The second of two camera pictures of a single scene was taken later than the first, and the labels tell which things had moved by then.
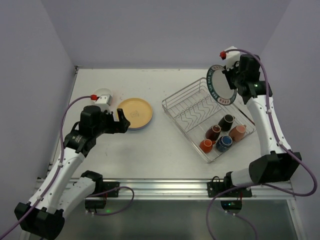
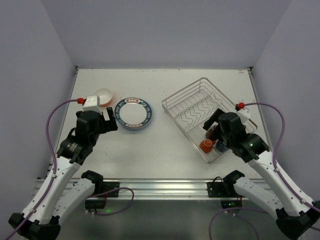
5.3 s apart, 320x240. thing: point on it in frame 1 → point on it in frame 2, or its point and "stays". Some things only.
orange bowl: [103, 91] stays
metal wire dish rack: [215, 127] stays
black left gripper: [113, 122] stays
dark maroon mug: [213, 132] stays
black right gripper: [231, 77] → [213, 120]
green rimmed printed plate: [219, 86] → [133, 113]
